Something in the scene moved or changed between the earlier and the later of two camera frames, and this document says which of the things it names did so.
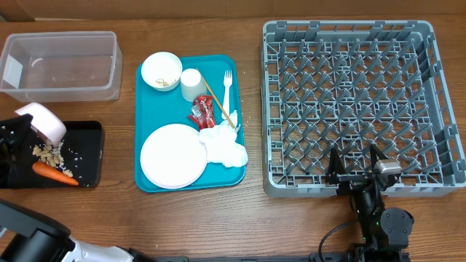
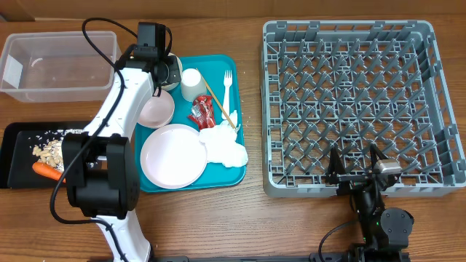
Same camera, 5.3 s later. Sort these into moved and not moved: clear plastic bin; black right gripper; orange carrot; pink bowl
Moved: pink bowl
Not moved: clear plastic bin; black right gripper; orange carrot
